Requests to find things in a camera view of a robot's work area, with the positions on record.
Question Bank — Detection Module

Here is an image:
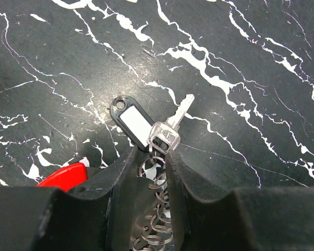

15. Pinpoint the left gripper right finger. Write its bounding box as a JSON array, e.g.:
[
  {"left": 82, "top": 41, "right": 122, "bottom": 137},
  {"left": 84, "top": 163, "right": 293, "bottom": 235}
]
[{"left": 165, "top": 152, "right": 314, "bottom": 250}]

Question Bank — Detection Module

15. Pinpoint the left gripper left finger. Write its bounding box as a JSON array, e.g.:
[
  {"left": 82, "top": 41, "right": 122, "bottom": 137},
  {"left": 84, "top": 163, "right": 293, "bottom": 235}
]
[{"left": 0, "top": 147, "right": 138, "bottom": 250}]

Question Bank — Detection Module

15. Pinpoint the red handled keyring holder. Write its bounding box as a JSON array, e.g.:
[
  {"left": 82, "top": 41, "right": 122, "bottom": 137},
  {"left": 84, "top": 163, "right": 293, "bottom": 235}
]
[{"left": 38, "top": 156, "right": 173, "bottom": 250}]

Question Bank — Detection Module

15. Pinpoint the silver split ring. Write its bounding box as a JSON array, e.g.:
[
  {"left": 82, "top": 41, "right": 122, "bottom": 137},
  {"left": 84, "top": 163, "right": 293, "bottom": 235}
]
[{"left": 148, "top": 141, "right": 167, "bottom": 165}]

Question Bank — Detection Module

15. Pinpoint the black key tag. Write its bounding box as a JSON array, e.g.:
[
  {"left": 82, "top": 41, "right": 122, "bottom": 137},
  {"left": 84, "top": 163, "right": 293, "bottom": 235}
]
[{"left": 110, "top": 95, "right": 154, "bottom": 153}]

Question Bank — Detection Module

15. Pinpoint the silver key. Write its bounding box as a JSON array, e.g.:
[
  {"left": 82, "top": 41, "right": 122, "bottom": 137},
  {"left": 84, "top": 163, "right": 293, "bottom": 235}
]
[{"left": 148, "top": 94, "right": 195, "bottom": 155}]

